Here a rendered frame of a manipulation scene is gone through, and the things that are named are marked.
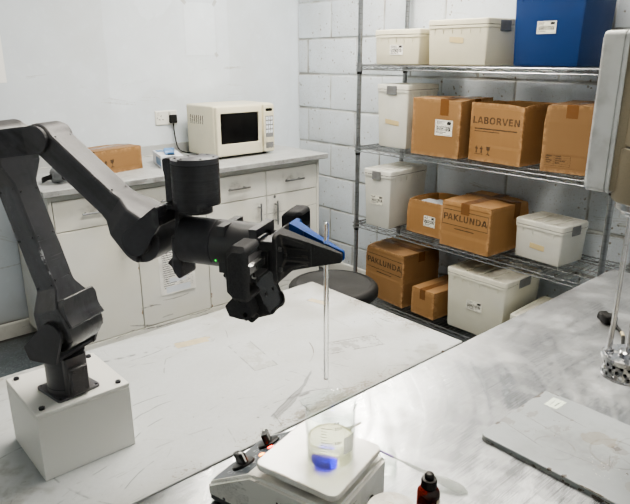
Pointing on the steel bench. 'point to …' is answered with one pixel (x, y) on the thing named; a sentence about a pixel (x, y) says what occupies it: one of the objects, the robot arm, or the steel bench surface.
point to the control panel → (247, 456)
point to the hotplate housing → (243, 491)
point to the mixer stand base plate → (578, 448)
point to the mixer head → (623, 122)
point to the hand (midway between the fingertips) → (314, 253)
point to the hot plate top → (297, 471)
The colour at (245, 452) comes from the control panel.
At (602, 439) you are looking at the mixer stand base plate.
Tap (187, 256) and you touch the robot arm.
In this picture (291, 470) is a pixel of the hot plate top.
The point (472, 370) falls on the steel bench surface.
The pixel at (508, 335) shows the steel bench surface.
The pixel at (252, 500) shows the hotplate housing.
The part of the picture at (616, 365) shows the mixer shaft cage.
